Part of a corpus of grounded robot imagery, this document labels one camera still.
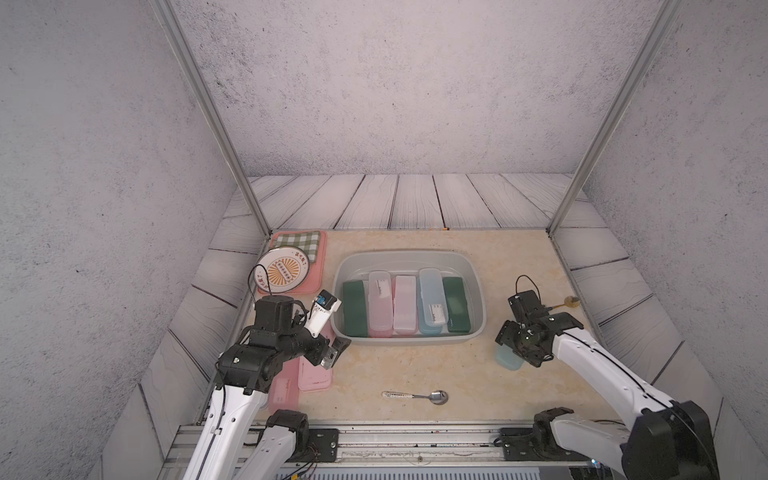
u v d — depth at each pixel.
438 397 0.79
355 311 0.94
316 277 1.08
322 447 0.73
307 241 1.16
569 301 0.98
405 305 0.96
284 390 0.81
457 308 0.96
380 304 0.96
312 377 0.82
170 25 0.71
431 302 0.96
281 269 1.08
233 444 0.41
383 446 0.74
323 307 0.60
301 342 0.59
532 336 0.60
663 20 0.71
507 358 0.78
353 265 1.06
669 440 0.43
